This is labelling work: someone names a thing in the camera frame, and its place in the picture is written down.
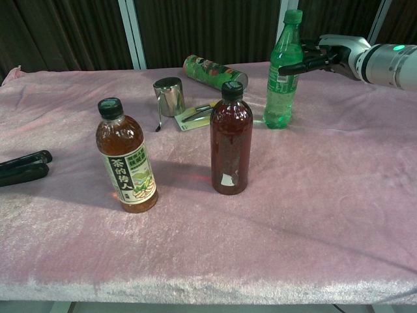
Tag yellow razor blister pack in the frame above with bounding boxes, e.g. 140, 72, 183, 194
174, 101, 216, 132

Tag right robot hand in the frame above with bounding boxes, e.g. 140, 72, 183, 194
278, 34, 372, 81

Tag dark red label-free bottle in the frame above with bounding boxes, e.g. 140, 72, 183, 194
210, 81, 253, 196

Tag green chips can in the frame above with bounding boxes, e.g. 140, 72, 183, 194
182, 54, 249, 91

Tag labelled amber tea bottle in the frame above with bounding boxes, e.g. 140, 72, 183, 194
95, 97, 160, 215

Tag black stapler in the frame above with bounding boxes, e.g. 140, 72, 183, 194
0, 149, 53, 188

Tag green plastic soda bottle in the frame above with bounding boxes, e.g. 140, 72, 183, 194
263, 8, 304, 130

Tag pink plush table cloth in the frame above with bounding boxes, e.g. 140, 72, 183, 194
0, 61, 417, 306

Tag steel cup with wire handle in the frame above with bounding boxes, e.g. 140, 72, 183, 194
152, 76, 186, 132

